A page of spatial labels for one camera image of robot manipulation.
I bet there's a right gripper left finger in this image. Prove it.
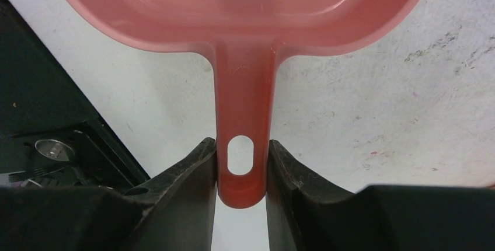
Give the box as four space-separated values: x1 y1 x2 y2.
122 137 217 250

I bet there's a pink plastic dustpan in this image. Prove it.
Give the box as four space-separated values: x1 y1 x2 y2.
67 0 419 208

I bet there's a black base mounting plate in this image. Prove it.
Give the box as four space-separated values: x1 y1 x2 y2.
1 0 149 193

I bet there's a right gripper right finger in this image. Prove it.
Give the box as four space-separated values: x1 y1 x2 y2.
266 140 353 250

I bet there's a silver base bolt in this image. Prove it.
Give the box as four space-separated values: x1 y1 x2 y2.
34 138 75 162

